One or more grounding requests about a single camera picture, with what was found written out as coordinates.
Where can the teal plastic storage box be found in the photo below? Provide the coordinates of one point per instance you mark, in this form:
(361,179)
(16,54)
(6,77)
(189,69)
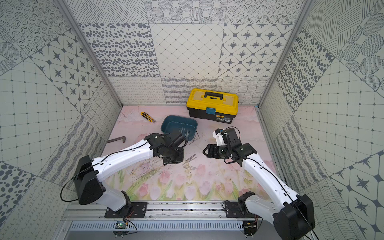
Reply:
(174,123)

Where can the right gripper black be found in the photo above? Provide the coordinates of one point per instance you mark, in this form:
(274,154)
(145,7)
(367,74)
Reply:
(212,151)

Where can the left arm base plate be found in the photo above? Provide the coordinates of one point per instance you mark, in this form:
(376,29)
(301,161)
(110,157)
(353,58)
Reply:
(136,210)

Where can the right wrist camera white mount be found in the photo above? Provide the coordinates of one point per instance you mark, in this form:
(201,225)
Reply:
(218,135)

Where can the aluminium mounting rail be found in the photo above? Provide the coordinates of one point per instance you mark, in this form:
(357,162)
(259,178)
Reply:
(177,210)

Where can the dark metal hex key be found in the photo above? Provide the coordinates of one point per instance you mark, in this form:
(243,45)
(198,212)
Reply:
(123,139)

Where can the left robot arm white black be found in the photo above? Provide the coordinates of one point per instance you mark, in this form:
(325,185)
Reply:
(91,173)

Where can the yellow black toolbox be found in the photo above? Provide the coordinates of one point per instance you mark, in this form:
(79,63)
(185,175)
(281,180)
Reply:
(213,105)

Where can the yellow utility knife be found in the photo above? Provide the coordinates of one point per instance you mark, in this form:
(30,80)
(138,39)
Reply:
(148,117)

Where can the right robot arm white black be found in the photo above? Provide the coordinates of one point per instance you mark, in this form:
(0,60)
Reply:
(292,215)

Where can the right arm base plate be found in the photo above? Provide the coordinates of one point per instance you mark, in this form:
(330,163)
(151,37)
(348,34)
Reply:
(232,210)

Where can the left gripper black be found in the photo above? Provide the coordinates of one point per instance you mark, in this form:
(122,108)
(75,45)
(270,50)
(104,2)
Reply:
(173,156)

